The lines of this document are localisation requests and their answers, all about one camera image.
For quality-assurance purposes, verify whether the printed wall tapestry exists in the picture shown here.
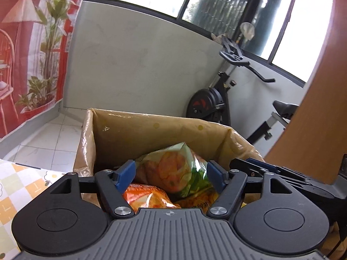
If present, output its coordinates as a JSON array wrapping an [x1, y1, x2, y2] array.
[[0, 0, 88, 141]]

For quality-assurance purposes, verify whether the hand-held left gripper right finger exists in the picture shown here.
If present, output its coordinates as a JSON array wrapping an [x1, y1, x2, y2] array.
[[206, 160, 297, 218]]

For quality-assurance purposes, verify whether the brown wooden board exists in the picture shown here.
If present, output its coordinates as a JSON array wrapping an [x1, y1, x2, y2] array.
[[264, 0, 347, 185]]

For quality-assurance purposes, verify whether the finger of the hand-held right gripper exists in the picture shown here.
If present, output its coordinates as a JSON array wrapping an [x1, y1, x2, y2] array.
[[230, 159, 337, 203], [245, 157, 308, 180]]

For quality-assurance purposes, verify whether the dark framed window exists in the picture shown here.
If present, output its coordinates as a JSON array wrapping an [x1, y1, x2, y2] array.
[[84, 0, 335, 87]]

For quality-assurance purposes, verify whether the brown cardboard box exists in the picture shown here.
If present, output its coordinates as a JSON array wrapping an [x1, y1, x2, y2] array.
[[73, 108, 265, 209]]

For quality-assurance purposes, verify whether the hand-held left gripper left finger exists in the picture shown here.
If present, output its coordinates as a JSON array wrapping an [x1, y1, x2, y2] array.
[[47, 160, 136, 217]]

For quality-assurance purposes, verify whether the white wrapped object on stem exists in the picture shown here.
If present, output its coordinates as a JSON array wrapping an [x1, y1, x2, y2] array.
[[239, 22, 256, 42]]

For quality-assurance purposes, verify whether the black exercise bike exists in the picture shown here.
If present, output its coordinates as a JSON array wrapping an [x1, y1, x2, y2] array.
[[186, 35, 300, 144]]

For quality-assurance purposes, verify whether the checkered flower tablecloth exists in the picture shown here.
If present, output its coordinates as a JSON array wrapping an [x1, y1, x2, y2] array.
[[0, 158, 68, 260]]

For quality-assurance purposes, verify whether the green snack bag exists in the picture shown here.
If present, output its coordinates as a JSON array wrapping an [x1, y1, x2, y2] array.
[[134, 141, 217, 198]]

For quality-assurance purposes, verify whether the orange striped snack bag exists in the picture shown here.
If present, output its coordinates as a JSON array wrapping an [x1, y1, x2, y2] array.
[[123, 184, 181, 210]]

